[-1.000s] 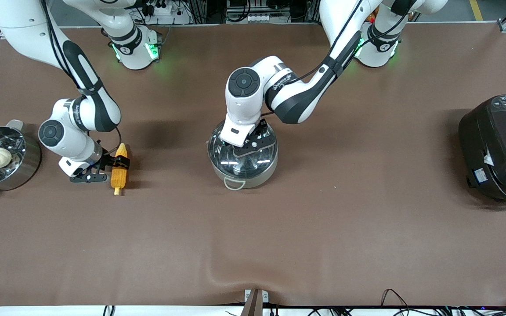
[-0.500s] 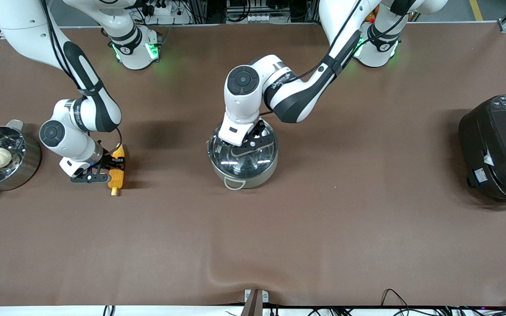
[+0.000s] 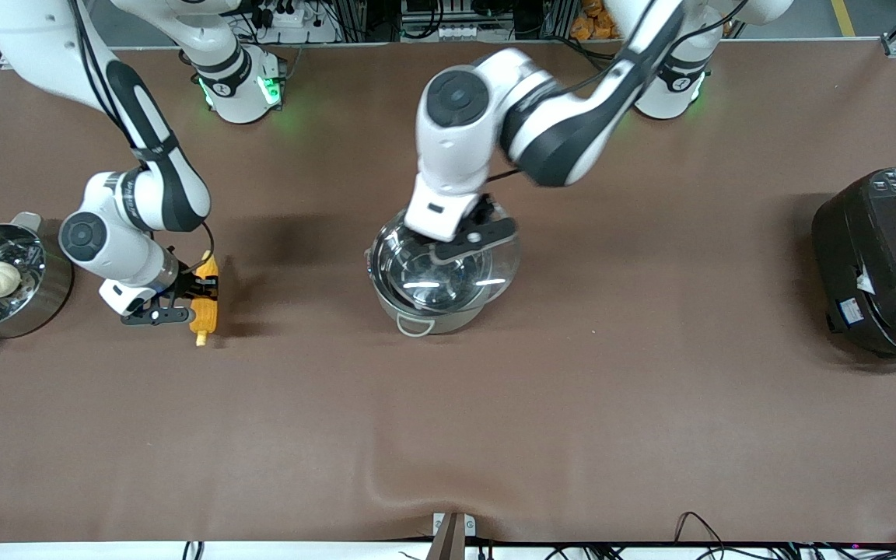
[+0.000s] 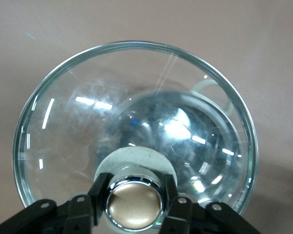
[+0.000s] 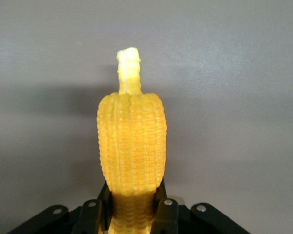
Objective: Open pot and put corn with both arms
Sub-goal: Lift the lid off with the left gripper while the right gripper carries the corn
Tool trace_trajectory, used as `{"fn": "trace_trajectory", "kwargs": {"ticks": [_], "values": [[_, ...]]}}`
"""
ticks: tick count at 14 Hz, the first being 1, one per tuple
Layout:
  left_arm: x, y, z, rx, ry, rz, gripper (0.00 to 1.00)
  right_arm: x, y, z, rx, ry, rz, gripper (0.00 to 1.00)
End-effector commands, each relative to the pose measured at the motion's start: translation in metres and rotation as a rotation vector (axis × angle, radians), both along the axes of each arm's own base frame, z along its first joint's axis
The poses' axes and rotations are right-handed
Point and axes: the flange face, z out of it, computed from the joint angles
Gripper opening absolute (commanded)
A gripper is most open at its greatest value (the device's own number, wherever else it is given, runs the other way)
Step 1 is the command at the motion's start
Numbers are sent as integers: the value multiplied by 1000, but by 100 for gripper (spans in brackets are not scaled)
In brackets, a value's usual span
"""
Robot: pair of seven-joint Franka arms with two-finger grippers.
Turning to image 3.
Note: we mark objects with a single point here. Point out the black rice cooker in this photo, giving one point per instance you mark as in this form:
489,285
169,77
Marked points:
887,264

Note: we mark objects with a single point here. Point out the yellow corn cob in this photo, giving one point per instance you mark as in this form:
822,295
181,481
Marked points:
206,315

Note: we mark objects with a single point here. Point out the orange packets pile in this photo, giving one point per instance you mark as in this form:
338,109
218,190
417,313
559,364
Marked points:
592,23

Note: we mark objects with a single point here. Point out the white power strip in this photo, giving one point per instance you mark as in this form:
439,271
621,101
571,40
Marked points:
292,19
440,31

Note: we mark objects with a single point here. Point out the glass pot lid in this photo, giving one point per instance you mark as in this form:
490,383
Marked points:
448,276

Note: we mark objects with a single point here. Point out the pale green electric pot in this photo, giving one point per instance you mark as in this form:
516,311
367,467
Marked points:
436,317

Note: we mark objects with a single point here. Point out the stainless steel steamer pot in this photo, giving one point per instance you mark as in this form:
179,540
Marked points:
47,299

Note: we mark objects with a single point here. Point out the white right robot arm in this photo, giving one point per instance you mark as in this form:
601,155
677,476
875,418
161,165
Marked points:
164,175

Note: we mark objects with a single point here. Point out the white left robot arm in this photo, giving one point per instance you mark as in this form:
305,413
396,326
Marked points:
557,132

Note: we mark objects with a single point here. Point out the brown table cloth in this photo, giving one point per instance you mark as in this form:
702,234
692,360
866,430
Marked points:
572,404

